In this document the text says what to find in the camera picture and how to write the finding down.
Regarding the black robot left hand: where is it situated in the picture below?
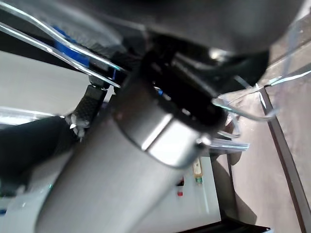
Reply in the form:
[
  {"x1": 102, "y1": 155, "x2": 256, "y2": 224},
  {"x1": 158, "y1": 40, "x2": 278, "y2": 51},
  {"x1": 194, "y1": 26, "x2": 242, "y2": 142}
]
[{"x1": 36, "y1": 0, "x2": 304, "y2": 233}]

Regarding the blue plastic shopping basket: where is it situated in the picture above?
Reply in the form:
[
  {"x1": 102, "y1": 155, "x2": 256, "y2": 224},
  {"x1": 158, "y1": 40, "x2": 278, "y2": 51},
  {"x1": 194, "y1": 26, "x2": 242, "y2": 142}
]
[{"x1": 0, "y1": 2, "x2": 279, "y2": 152}]

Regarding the amber bottle green cap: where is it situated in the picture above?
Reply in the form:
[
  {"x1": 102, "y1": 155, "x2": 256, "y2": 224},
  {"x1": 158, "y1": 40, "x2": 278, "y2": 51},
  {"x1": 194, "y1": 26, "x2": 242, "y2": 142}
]
[{"x1": 191, "y1": 159, "x2": 205, "y2": 187}]

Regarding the dark brown shelf unit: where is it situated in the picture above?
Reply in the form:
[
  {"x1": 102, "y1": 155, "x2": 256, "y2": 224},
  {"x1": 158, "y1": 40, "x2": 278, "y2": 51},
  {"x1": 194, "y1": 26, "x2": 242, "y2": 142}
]
[{"x1": 208, "y1": 24, "x2": 311, "y2": 233}]

